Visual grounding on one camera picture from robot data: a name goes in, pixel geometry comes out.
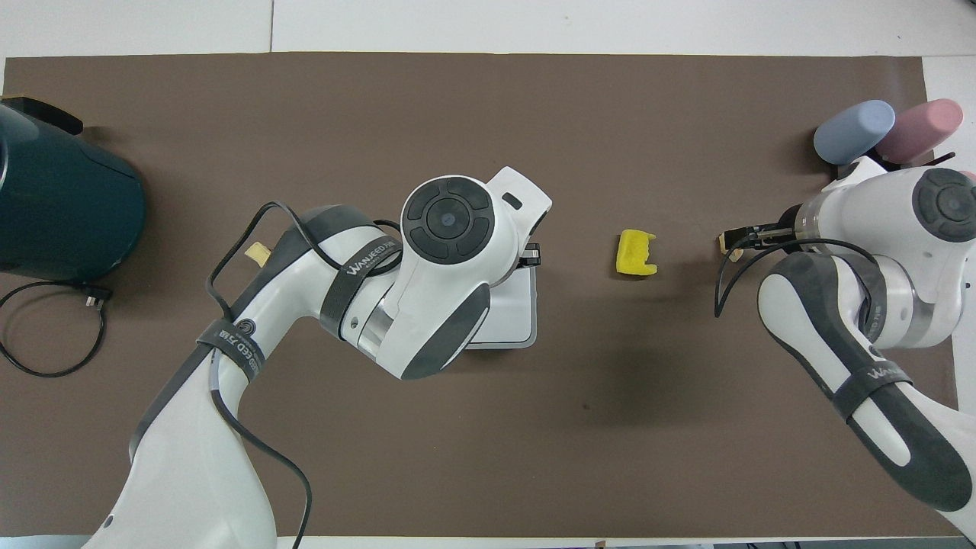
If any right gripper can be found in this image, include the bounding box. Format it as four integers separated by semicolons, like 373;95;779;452
718;206;803;264

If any white bin with grey rim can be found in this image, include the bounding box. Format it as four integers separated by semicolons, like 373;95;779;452
465;263;539;351

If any yellow sponge piece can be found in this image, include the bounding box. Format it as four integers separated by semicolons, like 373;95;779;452
616;230;659;277

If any blue foam cylinder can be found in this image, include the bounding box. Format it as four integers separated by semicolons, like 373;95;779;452
813;99;897;166

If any pink foam cylinder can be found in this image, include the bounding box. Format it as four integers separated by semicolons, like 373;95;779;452
875;98;965;165

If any dark teal round appliance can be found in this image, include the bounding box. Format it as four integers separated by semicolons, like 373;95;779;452
0;95;147;284

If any black cable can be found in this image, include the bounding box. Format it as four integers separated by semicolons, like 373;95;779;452
714;238;879;336
204;200;403;549

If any black power cord with plug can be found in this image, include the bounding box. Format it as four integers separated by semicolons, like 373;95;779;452
0;280;114;379

